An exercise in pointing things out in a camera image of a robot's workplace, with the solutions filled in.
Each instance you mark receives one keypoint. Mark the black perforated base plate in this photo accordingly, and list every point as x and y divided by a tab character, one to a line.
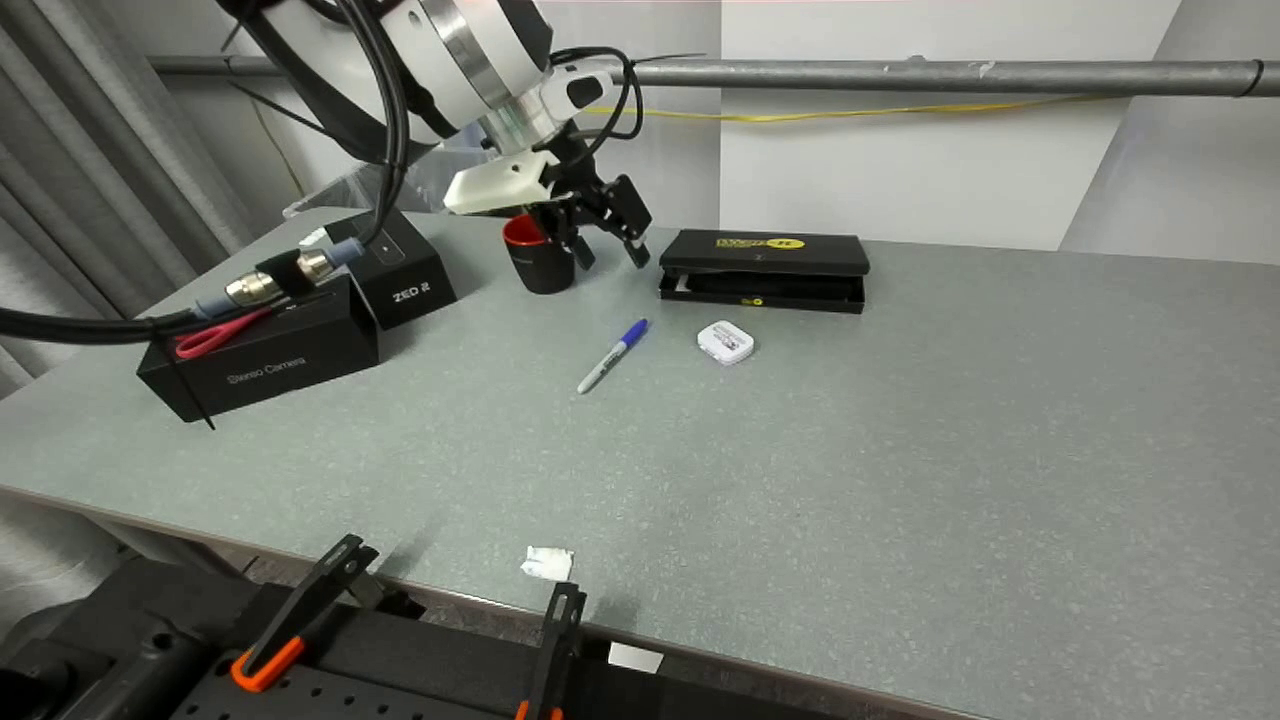
400	672

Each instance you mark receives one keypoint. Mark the white tape piece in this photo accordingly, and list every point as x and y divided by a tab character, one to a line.
547	562

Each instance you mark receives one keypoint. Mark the grey metal pipe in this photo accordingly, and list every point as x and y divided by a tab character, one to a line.
935	72

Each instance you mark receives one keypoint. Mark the orange black clamp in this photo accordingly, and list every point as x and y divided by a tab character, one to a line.
555	654
298	617

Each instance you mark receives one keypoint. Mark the white label sticker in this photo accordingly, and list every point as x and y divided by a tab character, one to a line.
633	656

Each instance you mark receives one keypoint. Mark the long black box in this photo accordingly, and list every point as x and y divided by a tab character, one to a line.
275	359

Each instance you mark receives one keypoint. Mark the grey curtain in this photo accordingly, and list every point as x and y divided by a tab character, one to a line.
80	203

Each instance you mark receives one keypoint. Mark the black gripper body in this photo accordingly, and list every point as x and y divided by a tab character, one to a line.
584	183

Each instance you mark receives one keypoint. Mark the blue pen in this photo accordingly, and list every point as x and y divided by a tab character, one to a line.
613	355

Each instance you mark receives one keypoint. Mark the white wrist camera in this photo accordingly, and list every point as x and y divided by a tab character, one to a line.
502	186

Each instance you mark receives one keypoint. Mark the red and black mug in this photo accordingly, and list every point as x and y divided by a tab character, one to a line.
541	264

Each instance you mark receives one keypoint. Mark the flat black box yellow label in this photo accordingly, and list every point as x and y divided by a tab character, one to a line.
760	264

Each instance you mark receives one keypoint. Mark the small white box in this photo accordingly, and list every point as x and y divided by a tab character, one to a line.
727	342

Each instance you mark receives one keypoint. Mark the red scissors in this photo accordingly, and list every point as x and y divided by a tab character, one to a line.
215	336

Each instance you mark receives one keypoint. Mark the small black box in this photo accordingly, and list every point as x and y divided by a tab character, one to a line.
406	273

